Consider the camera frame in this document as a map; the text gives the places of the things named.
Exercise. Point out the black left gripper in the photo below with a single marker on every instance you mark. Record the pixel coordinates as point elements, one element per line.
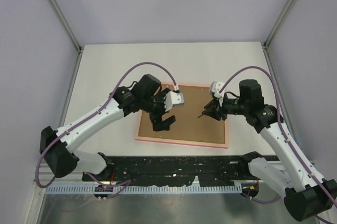
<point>164,124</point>

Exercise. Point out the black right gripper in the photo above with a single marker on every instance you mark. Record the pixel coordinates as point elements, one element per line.
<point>218,114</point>

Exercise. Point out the pink picture frame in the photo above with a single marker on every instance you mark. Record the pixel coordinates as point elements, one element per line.
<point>190,128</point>

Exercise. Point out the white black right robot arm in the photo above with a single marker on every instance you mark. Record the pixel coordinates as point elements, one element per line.
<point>304,190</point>

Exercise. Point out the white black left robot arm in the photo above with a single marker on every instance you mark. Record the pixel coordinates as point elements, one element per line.
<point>59,147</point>

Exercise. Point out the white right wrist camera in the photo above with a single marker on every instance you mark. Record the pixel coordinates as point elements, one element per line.
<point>217,91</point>

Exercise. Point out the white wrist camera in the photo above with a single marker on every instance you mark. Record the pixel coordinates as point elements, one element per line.
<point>217,91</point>
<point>173,99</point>

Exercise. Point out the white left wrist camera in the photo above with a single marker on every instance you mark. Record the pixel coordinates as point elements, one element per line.
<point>173,99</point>

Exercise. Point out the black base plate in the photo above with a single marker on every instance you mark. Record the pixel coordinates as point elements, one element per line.
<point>174,171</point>

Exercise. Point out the white slotted cable duct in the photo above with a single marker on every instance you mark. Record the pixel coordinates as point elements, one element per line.
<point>194,188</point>

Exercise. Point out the right aluminium corner post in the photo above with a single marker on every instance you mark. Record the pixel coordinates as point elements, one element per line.
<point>286,9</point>

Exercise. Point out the aluminium corner post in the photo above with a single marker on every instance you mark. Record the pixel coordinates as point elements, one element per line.
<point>63,21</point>
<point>286,9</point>

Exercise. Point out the left aluminium corner post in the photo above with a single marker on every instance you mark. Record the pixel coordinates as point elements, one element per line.
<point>63,21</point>

